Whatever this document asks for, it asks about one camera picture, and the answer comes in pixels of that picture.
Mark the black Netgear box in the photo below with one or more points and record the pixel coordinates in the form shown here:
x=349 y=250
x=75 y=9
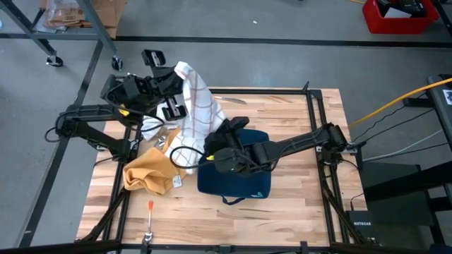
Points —
x=362 y=225

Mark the black side table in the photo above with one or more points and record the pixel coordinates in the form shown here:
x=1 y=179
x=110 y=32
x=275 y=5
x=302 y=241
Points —
x=441 y=116

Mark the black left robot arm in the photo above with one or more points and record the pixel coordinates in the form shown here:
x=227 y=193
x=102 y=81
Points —
x=88 y=112

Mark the yellow woven towel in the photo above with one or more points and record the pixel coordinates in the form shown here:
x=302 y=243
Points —
x=152 y=169

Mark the white checked towel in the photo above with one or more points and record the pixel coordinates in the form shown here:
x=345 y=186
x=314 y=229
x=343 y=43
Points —
x=197 y=106

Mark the red plastic bin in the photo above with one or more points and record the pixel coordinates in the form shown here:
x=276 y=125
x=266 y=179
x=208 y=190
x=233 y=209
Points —
x=388 y=24

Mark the silver knife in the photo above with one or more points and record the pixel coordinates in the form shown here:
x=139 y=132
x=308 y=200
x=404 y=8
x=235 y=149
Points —
x=229 y=99

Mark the clear plastic package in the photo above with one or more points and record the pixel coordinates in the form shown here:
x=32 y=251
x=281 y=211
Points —
x=65 y=14

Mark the black aluminium table frame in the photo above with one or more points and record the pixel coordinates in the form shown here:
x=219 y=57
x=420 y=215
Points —
x=247 y=248

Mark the cardboard box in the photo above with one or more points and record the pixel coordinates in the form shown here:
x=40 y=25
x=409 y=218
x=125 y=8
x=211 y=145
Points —
x=106 y=14

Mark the black caster wheel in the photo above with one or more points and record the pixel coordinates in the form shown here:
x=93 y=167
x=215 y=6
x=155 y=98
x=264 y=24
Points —
x=54 y=61
x=117 y=63

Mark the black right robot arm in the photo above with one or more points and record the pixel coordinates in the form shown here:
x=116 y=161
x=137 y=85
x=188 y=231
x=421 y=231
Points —
x=300 y=143

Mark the navy fabric basket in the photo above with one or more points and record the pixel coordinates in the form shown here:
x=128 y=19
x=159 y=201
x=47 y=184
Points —
x=233 y=185

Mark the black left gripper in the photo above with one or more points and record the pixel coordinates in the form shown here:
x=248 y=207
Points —
x=141 y=90

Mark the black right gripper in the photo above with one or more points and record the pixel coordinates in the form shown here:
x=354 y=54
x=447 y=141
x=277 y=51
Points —
x=233 y=160

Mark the grey metal cart frame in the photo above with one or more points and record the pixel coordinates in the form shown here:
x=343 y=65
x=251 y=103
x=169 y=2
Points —
x=95 y=24

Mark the black metal stand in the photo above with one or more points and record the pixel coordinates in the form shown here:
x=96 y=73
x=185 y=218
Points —
x=392 y=194

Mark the black electronic device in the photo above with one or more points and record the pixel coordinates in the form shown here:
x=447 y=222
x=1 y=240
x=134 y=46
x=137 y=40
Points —
x=409 y=5

